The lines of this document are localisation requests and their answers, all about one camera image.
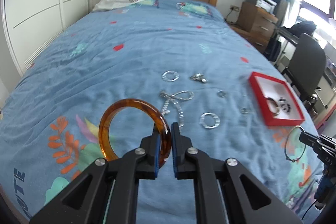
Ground silver brown bangle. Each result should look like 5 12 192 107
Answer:
265 97 281 116

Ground small silver jewelry piece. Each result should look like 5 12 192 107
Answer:
190 73 208 83

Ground silver link watch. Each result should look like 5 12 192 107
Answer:
159 90 195 132

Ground silver ring bangle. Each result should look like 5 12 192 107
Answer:
199 112 220 130
163 71 179 82

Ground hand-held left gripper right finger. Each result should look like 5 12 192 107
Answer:
171 122 303 224

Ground white clothing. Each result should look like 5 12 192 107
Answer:
92 0 152 12

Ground white wardrobe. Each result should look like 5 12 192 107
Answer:
1 0 91 75

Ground wooden drawer chest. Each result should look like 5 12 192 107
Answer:
238 1 279 46

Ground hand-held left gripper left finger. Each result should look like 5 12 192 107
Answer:
29 126 162 224

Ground dark blue hanging cloth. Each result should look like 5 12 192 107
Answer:
265 36 282 62

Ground blue printed blanket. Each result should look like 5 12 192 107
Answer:
0 0 324 222

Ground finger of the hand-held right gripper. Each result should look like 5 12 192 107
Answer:
299 132 323 151

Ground black cable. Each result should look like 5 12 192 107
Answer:
301 200 322 222

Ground amber bangle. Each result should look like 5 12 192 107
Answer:
98 99 172 169

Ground black office chair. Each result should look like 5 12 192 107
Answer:
282 33 327 109

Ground dark bead bracelet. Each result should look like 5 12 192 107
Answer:
279 98 293 113

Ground red jewelry box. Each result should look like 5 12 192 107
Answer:
249 72 306 127

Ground thin wire bangle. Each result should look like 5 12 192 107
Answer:
285 126 307 163

